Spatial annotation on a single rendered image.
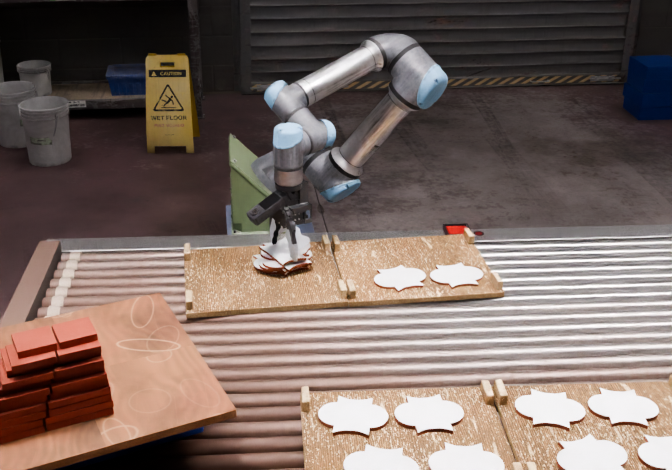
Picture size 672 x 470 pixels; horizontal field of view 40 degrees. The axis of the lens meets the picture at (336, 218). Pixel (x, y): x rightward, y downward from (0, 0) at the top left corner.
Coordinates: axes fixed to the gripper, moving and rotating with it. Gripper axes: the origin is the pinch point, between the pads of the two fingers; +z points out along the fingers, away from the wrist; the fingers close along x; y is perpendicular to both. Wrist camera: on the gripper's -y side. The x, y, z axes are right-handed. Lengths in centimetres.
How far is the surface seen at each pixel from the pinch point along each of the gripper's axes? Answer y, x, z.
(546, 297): 52, -48, 7
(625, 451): 17, -103, 4
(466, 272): 39.7, -29.8, 4.1
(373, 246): 28.7, -2.5, 4.9
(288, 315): -9.6, -19.0, 7.0
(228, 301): -20.7, -7.9, 5.0
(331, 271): 10.2, -8.6, 4.9
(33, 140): 28, 347, 81
